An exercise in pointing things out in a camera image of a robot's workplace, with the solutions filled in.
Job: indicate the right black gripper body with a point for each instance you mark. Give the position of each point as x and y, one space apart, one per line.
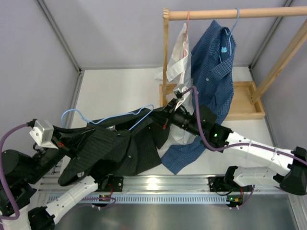
179 118

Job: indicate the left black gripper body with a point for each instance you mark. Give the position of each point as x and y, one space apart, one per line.
45 159

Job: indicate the blue wire hanger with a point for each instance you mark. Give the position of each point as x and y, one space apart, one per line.
63 123

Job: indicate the black pinstripe shirt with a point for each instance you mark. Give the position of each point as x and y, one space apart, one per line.
132 152

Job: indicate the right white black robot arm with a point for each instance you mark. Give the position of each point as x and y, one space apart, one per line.
284 168

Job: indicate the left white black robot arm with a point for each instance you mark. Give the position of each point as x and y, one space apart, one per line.
19 171

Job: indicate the white shirt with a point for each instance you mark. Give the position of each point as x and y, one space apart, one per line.
179 72

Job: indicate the blue checked shirt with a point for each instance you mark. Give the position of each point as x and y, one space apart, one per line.
214 83

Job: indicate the blue hanger holding shirt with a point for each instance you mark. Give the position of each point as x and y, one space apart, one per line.
227 41

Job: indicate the wooden clothes rack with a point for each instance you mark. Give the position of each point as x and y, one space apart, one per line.
246 104

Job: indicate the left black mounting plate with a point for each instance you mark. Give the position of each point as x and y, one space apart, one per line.
114 184

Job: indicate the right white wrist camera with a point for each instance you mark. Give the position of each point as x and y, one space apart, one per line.
182 93

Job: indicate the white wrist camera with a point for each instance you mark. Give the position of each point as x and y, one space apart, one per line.
182 93
42 133

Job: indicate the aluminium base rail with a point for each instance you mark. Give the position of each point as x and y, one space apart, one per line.
157 184

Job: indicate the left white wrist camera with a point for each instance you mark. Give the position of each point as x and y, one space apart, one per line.
42 133

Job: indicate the pink wire hanger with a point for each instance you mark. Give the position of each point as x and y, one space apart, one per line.
186 35

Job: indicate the grey slotted cable duct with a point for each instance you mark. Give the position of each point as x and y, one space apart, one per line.
162 199

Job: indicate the left aluminium frame post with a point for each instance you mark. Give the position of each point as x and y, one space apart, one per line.
55 28

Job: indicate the aluminium frame post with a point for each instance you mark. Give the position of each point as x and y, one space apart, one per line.
265 42
55 28

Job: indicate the right aluminium frame post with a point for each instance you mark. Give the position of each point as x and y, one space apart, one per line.
265 42

